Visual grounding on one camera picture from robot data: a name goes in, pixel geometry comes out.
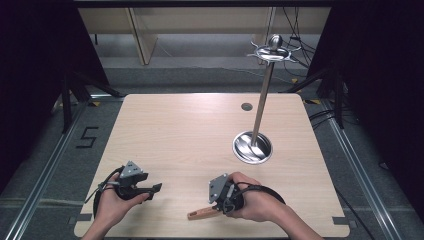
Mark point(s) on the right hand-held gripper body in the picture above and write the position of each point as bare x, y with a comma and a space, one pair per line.
222, 191

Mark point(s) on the black metal stand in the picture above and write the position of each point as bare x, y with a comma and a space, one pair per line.
71, 96
328, 93

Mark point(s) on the metal floor rail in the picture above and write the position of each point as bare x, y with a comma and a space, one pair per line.
40, 186
361, 180

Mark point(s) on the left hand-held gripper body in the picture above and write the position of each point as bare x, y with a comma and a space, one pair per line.
129, 176

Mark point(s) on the person's right hand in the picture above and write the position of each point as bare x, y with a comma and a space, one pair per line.
258, 203

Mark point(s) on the person's left hand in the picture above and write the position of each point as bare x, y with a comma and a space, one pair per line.
115, 206

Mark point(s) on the metal utensil stand with hooks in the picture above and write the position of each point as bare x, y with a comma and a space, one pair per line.
258, 133

